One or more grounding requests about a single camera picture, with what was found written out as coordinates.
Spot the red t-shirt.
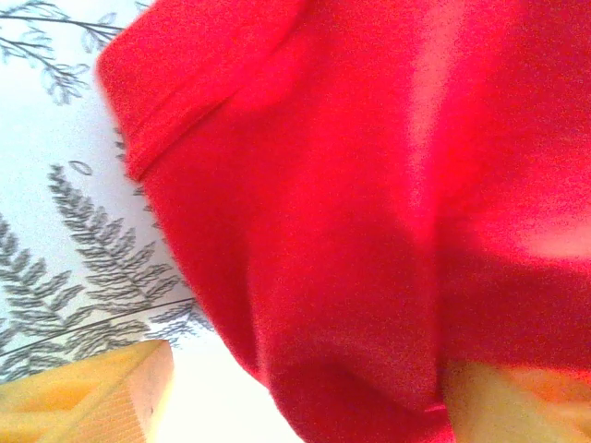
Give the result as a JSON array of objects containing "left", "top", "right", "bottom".
[{"left": 94, "top": 0, "right": 591, "bottom": 443}]

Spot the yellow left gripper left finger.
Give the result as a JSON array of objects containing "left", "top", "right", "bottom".
[{"left": 0, "top": 340, "right": 175, "bottom": 443}]

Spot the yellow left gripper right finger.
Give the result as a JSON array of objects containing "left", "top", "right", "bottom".
[{"left": 441, "top": 361, "right": 591, "bottom": 443}]

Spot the floral patterned table cover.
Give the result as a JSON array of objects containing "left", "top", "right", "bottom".
[{"left": 0, "top": 0, "right": 290, "bottom": 443}]

